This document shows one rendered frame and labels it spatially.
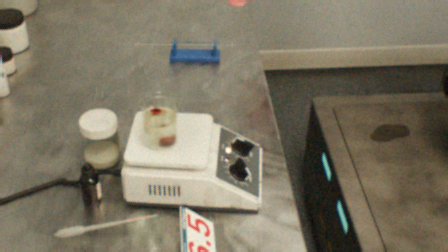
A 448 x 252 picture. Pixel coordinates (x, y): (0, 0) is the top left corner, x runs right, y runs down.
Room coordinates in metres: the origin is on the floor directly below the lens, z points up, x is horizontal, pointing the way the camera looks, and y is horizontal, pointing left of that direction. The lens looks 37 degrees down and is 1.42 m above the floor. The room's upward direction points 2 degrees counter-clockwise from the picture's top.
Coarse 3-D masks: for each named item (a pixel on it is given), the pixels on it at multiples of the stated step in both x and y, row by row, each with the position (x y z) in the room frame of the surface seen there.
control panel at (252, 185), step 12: (228, 132) 0.76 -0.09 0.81; (228, 144) 0.74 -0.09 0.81; (228, 156) 0.71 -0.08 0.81; (240, 156) 0.72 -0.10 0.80; (252, 156) 0.73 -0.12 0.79; (216, 168) 0.67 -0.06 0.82; (228, 168) 0.68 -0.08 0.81; (252, 168) 0.70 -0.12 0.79; (228, 180) 0.66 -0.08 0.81; (252, 180) 0.68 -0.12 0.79; (252, 192) 0.65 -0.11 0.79
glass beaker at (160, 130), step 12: (144, 96) 0.73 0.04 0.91; (156, 96) 0.74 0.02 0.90; (168, 96) 0.73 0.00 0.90; (144, 108) 0.72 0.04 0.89; (144, 120) 0.70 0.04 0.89; (156, 120) 0.69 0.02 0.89; (168, 120) 0.69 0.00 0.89; (144, 132) 0.70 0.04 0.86; (156, 132) 0.69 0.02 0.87; (168, 132) 0.69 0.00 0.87; (156, 144) 0.69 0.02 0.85; (168, 144) 0.69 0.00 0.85
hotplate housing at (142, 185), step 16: (224, 128) 0.77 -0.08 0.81; (256, 144) 0.76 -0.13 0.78; (208, 160) 0.69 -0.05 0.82; (128, 176) 0.67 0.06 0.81; (144, 176) 0.66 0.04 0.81; (160, 176) 0.66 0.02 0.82; (176, 176) 0.66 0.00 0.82; (192, 176) 0.66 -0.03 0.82; (208, 176) 0.66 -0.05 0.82; (128, 192) 0.67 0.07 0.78; (144, 192) 0.66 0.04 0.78; (160, 192) 0.66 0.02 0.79; (176, 192) 0.66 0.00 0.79; (192, 192) 0.65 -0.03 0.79; (208, 192) 0.65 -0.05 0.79; (224, 192) 0.65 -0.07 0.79; (240, 192) 0.65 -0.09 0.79; (192, 208) 0.66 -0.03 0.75; (208, 208) 0.65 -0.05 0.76; (224, 208) 0.65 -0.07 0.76; (240, 208) 0.65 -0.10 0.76; (256, 208) 0.64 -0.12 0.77
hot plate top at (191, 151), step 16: (192, 128) 0.74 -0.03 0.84; (208, 128) 0.74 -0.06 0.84; (128, 144) 0.71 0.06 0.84; (144, 144) 0.71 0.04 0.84; (176, 144) 0.70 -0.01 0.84; (192, 144) 0.70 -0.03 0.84; (208, 144) 0.70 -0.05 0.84; (128, 160) 0.67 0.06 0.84; (144, 160) 0.67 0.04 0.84; (160, 160) 0.67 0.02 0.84; (176, 160) 0.67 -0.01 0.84; (192, 160) 0.67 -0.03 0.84
